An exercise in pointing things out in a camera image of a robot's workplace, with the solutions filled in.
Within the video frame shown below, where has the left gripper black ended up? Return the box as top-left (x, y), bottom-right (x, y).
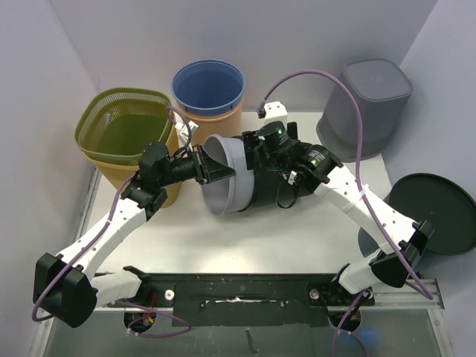
top-left (158, 144), bottom-right (235, 187)

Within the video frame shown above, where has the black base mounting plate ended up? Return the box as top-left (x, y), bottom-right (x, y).
top-left (128, 274), bottom-right (355, 327)

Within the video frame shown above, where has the green mesh square basket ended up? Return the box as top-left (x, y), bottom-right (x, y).
top-left (74, 88), bottom-right (172, 166)

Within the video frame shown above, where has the light grey round bin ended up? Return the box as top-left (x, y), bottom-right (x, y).
top-left (202, 134), bottom-right (254, 216)

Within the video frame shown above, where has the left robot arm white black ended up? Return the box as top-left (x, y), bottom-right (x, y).
top-left (31, 142), bottom-right (235, 328)

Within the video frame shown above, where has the purple cable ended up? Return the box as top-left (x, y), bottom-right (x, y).
top-left (256, 70), bottom-right (434, 357)
top-left (30, 106), bottom-right (198, 339)

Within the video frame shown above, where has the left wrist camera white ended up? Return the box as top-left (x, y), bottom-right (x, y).
top-left (174, 120), bottom-right (198, 145)

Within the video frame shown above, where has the grey mesh square basket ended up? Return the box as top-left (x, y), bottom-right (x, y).
top-left (316, 59), bottom-right (413, 163)

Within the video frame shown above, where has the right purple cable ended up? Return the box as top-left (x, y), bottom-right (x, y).
top-left (256, 70), bottom-right (434, 357)

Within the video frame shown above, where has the tan mesh square basket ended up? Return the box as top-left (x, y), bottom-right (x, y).
top-left (85, 129), bottom-right (181, 208)

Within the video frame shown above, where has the black ribbed round bin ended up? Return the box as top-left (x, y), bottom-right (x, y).
top-left (237, 135), bottom-right (321, 213)

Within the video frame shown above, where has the blue round bin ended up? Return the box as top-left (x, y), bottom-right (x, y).
top-left (171, 59), bottom-right (245, 117)

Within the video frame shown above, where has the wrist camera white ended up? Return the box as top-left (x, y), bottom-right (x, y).
top-left (174, 120), bottom-right (198, 145)
top-left (257, 101), bottom-right (288, 124)

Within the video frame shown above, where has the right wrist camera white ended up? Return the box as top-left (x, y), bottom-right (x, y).
top-left (257, 101), bottom-right (288, 124)

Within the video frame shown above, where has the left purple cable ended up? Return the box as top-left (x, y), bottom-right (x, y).
top-left (30, 106), bottom-right (198, 339)

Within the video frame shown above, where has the dark navy round bin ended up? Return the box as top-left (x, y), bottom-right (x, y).
top-left (357, 172), bottom-right (476, 280)

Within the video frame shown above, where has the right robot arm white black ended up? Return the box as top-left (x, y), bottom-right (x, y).
top-left (242, 121), bottom-right (434, 304)

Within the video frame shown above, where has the tan round bin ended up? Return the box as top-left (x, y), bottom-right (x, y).
top-left (177, 98), bottom-right (245, 144)

